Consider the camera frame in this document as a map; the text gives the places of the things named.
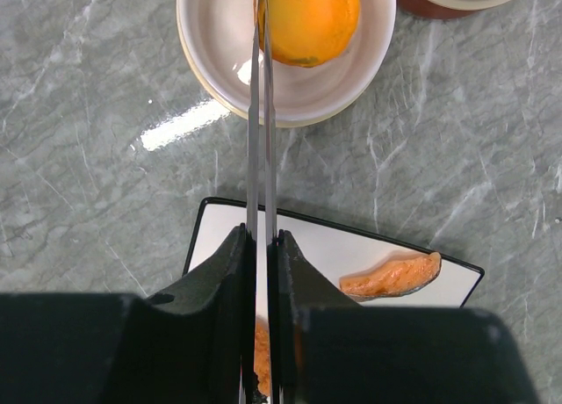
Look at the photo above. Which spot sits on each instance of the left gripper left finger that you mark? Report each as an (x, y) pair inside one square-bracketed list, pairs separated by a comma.
[(192, 342)]

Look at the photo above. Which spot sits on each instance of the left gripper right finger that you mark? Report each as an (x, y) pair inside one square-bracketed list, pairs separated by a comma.
[(325, 348)]

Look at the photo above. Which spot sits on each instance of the salmon slice food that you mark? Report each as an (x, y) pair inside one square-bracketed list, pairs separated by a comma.
[(395, 278)]

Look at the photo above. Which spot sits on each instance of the metal tongs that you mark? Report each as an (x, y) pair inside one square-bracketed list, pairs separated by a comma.
[(261, 206)]

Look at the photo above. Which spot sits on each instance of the orange egg yolk food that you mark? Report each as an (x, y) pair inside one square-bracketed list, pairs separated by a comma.
[(307, 33)]

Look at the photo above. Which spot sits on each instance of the orange fried food piece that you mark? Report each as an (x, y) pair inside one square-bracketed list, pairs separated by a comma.
[(262, 358)]

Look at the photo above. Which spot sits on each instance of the yellow lunch container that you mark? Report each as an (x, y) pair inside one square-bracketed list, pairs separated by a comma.
[(217, 38)]

